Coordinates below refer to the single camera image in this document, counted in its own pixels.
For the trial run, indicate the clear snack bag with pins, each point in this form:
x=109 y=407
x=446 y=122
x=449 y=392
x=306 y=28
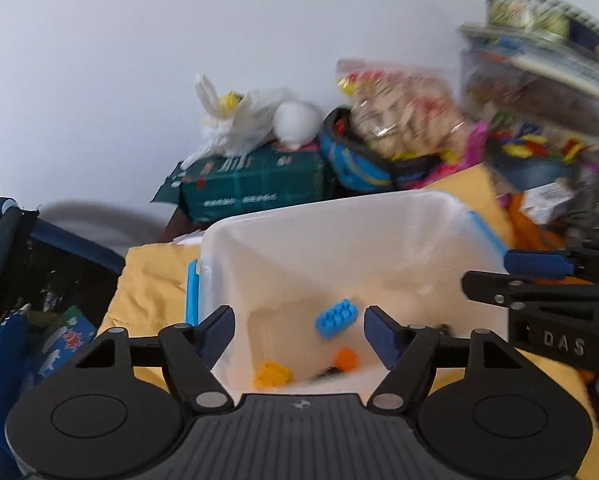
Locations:
x=404 y=110

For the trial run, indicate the white plastic bag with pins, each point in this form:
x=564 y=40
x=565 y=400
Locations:
x=239 y=120

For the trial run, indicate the dark blue mesh basket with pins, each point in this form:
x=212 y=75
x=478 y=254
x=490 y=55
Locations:
x=9 y=255

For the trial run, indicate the small black toy piece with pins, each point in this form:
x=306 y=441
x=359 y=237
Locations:
x=329 y=373

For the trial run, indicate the sky blue studded brick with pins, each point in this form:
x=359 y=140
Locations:
x=333 y=321

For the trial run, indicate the yellow quilted blanket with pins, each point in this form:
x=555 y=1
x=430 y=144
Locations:
x=149 y=280

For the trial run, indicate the yellow toy brick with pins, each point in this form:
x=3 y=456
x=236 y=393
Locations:
x=272 y=376

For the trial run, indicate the bin of colourful toys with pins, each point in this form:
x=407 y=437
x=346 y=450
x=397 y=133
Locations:
x=539 y=152

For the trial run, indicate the orange toy brick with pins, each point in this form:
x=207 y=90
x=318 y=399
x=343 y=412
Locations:
x=345 y=359

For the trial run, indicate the white round ball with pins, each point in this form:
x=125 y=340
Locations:
x=297 y=120

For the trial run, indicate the white labelled box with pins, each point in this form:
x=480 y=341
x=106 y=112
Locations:
x=547 y=202

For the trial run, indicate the translucent plastic storage bin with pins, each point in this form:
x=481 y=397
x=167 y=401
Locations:
x=329 y=250

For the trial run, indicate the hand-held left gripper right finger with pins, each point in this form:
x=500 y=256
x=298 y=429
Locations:
x=379 y=337

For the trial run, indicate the dark green printed box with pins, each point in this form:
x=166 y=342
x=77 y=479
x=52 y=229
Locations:
x=259 y=180

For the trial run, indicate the blue cloth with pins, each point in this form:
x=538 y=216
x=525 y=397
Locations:
x=1 y=360

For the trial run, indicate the patterned round tin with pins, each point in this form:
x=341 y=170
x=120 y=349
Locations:
x=539 y=15

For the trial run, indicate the blue black striped bag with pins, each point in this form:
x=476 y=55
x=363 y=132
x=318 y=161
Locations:
x=352 y=170

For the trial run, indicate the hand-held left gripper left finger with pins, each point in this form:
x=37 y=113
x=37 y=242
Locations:
x=218 y=332

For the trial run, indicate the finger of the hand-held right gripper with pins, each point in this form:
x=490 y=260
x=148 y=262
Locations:
x=534 y=262
x=489 y=287

